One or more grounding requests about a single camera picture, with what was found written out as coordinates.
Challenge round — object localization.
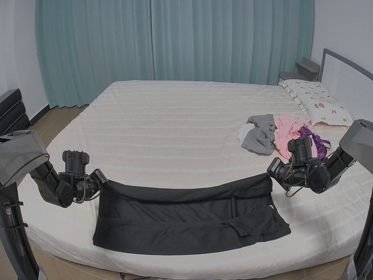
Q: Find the blue-green curtain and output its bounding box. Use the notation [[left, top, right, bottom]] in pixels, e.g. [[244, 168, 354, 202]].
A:
[[150, 0, 314, 84], [36, 0, 155, 108]]

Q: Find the bed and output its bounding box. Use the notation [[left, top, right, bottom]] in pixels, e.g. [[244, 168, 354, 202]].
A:
[[17, 48, 373, 275]]

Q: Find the white printed pillow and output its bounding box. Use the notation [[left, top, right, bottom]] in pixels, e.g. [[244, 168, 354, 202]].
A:
[[278, 79, 354, 127]]

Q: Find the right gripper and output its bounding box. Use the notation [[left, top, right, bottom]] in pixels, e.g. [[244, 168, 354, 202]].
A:
[[267, 157, 284, 183]]

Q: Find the white garment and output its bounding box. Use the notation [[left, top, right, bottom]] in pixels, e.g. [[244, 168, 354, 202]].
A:
[[237, 124, 251, 142]]

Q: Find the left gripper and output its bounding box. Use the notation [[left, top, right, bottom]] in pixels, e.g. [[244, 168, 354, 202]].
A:
[[91, 169, 109, 192]]

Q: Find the grey bedside table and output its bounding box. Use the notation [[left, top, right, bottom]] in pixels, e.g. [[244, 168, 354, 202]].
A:
[[279, 57, 321, 82]]

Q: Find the black long-sleeved top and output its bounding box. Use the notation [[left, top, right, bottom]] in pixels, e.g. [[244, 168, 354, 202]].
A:
[[93, 175, 291, 256]]

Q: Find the black chest of drawers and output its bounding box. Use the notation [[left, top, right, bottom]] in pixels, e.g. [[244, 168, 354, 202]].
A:
[[0, 88, 31, 136]]

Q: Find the pink garment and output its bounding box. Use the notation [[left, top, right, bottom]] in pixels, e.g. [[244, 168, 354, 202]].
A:
[[273, 114, 314, 159]]

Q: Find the grey garment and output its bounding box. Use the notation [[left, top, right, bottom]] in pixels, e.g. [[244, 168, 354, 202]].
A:
[[241, 114, 277, 156]]

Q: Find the purple garment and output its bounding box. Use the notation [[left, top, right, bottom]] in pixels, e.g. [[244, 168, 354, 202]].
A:
[[298, 126, 331, 160]]

